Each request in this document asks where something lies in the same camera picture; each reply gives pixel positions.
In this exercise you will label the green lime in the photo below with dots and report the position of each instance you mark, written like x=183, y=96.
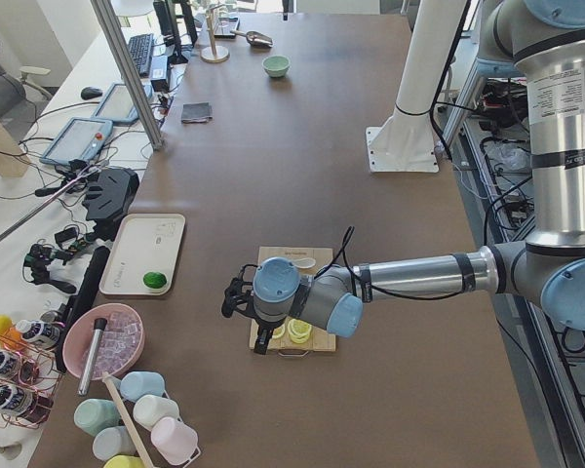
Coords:
x=154, y=280

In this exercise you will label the dark grey folded cloth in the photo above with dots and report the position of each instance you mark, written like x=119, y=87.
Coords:
x=198, y=112

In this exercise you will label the blue plastic cup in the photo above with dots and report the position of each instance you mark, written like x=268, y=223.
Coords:
x=136, y=384

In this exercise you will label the blue teach pendant tablet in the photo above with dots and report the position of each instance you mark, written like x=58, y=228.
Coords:
x=80, y=139

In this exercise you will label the white bottle dark label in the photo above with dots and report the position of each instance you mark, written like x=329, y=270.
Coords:
x=40, y=334

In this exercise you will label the steel cylinder muddler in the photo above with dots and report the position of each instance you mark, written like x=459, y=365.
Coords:
x=89, y=366

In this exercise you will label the black long bar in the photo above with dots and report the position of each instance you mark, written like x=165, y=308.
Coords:
x=82, y=302

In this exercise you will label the yellow plastic cup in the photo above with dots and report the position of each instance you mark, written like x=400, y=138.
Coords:
x=124, y=461

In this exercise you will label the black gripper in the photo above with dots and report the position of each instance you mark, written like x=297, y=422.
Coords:
x=262, y=327

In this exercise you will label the mint green bowl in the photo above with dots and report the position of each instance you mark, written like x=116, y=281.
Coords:
x=276, y=66

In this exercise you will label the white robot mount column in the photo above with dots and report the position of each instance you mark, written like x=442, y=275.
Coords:
x=405, y=142

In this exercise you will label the pink bowl of ice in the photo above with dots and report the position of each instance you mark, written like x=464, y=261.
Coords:
x=121, y=345

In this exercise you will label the bamboo cutting board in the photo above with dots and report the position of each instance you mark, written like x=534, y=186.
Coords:
x=319, y=340

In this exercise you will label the black gripper mount part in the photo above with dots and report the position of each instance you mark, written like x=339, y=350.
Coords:
x=107, y=200

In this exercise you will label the white plastic cup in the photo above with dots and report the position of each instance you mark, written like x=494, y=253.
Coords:
x=149, y=409

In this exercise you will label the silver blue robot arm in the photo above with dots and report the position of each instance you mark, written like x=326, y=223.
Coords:
x=545, y=42

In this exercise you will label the green plastic cup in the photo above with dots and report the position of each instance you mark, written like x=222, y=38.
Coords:
x=94, y=415

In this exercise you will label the lemon slice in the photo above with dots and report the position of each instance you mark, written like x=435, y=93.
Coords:
x=279, y=332
x=299, y=331

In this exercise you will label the aluminium frame post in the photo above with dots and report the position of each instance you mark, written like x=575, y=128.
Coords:
x=115, y=38

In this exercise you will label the copper wire bottle rack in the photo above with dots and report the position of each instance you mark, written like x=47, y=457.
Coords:
x=39, y=374

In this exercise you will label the black keyboard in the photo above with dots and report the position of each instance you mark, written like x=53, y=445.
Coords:
x=140, y=48

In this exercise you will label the black computer mouse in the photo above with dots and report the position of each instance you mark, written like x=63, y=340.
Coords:
x=88, y=93

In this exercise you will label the white plastic spoon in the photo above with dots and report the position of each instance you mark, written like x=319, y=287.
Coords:
x=304, y=263

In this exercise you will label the beige plastic tray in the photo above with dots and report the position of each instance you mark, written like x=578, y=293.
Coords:
x=145, y=242

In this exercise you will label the metal scoop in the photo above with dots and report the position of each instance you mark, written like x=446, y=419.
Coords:
x=254, y=38

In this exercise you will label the pink plastic cup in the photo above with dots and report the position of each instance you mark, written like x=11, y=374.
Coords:
x=176, y=441

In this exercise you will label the wooden paper towel stand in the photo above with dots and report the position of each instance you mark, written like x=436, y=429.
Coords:
x=213, y=53

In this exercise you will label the grey plastic cup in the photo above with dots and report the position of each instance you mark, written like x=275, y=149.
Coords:
x=113, y=441

